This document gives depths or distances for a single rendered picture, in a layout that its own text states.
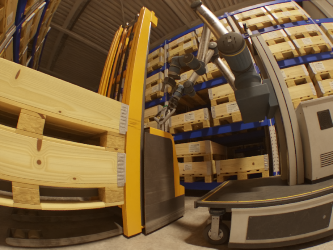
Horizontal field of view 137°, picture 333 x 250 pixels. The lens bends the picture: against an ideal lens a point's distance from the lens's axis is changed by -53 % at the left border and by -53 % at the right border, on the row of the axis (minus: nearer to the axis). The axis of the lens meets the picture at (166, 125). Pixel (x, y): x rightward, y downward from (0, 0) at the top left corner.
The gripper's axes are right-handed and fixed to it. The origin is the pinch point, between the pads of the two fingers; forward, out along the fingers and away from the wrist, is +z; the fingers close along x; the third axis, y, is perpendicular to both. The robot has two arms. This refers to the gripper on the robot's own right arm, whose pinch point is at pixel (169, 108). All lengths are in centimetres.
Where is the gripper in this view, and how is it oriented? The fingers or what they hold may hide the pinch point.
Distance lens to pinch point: 191.1
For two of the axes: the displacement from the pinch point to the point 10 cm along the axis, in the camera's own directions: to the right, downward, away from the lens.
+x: 6.9, 4.5, 5.7
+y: 5.2, 2.4, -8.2
